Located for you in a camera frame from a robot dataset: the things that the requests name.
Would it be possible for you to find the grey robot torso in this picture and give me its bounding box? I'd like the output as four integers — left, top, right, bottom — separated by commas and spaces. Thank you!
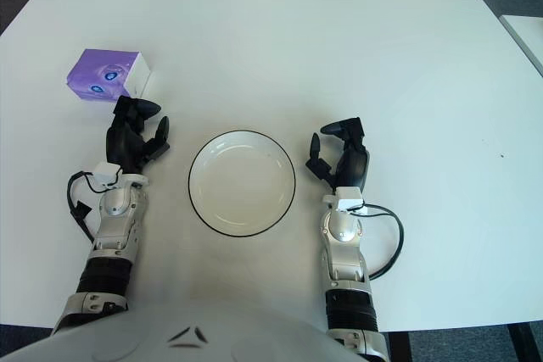
0, 309, 374, 362

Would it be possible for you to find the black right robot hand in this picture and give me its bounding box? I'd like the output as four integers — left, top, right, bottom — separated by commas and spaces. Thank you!
305, 116, 371, 190

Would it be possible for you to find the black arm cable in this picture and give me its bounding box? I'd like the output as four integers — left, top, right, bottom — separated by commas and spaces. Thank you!
351, 203, 405, 281
66, 170, 124, 244

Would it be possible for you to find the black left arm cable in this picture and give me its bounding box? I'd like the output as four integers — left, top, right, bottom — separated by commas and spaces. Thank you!
66, 170, 124, 244

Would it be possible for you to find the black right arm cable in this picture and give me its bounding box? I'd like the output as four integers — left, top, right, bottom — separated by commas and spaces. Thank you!
351, 203, 405, 281

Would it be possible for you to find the purple tissue paper pack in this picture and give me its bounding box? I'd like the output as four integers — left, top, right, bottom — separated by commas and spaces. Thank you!
64, 48, 153, 103

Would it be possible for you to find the white side table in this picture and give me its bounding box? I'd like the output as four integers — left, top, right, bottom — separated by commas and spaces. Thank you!
499, 14, 543, 77

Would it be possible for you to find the white plate with black rim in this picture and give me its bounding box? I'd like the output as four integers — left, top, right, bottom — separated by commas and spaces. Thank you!
188, 130, 297, 238

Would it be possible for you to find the black table leg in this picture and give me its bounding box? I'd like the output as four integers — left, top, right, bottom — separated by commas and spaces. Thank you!
507, 322, 534, 362
388, 331, 411, 362

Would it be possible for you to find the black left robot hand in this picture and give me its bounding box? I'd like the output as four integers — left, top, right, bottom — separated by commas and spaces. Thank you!
104, 95, 171, 175

